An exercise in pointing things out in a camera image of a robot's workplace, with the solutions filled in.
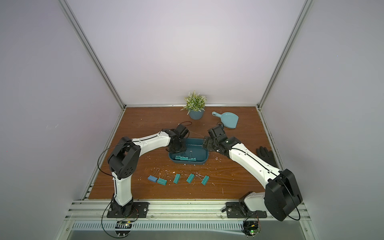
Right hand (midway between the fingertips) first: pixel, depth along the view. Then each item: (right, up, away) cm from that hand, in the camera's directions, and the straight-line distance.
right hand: (211, 141), depth 84 cm
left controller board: (-45, -40, -12) cm, 61 cm away
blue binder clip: (-34, -22, -1) cm, 40 cm away
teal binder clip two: (-20, -21, -1) cm, 29 cm away
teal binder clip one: (-28, -22, -2) cm, 36 cm away
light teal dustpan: (+17, +12, +29) cm, 36 cm away
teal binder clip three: (-12, -21, -2) cm, 25 cm away
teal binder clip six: (-11, -12, +7) cm, 18 cm away
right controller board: (+17, -39, -15) cm, 45 cm away
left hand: (-15, -7, +10) cm, 20 cm away
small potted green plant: (-10, +22, +16) cm, 29 cm away
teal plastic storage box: (-10, -5, +13) cm, 17 cm away
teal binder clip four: (-3, -22, -2) cm, 22 cm away
